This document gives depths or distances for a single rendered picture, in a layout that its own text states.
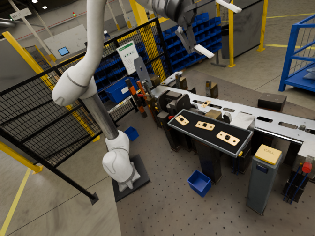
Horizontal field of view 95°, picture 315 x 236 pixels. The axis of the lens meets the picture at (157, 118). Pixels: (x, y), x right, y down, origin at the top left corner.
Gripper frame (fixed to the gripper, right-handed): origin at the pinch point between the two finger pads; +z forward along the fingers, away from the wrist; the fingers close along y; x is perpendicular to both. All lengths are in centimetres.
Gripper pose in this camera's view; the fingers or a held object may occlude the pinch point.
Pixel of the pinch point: (221, 34)
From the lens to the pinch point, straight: 55.6
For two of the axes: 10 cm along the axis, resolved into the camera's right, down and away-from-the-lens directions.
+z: 7.2, 6.5, -2.6
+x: 6.5, -4.9, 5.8
